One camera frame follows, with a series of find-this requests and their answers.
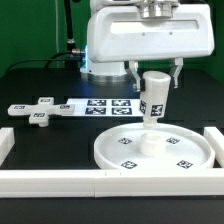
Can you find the white round table top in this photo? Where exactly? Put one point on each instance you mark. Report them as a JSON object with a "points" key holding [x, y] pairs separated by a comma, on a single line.
{"points": [[163, 147]]}

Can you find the white cross-shaped table base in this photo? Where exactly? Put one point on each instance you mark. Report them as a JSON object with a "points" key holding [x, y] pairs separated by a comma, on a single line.
{"points": [[40, 112]]}

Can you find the black vertical pole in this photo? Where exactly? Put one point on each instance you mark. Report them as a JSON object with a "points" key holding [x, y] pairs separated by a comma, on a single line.
{"points": [[70, 64]]}

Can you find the white marker sheet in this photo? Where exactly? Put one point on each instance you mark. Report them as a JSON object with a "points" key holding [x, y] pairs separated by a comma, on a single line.
{"points": [[105, 107]]}

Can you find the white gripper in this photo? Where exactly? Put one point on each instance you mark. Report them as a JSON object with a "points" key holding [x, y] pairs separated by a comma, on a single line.
{"points": [[118, 33]]}

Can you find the white fence bar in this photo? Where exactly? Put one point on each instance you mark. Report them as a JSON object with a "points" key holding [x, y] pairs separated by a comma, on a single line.
{"points": [[7, 141], [110, 183], [216, 140]]}

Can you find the white right fence bar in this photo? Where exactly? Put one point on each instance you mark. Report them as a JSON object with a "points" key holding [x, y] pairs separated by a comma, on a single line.
{"points": [[216, 140]]}

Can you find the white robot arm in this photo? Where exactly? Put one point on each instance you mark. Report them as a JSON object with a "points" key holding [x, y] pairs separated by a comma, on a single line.
{"points": [[104, 71]]}

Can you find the white left fence bar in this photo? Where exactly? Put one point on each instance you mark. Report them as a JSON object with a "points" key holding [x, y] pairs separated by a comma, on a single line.
{"points": [[7, 141]]}

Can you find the white front fence bar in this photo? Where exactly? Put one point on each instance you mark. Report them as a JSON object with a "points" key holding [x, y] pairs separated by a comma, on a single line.
{"points": [[110, 183]]}

